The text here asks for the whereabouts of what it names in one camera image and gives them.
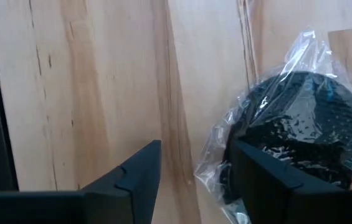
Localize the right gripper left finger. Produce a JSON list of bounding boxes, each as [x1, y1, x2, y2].
[[0, 139, 163, 224]]

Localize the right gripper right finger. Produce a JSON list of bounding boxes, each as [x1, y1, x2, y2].
[[229, 138, 352, 224]]

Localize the bagged black hair ties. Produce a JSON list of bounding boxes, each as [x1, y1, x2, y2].
[[193, 29, 352, 224]]

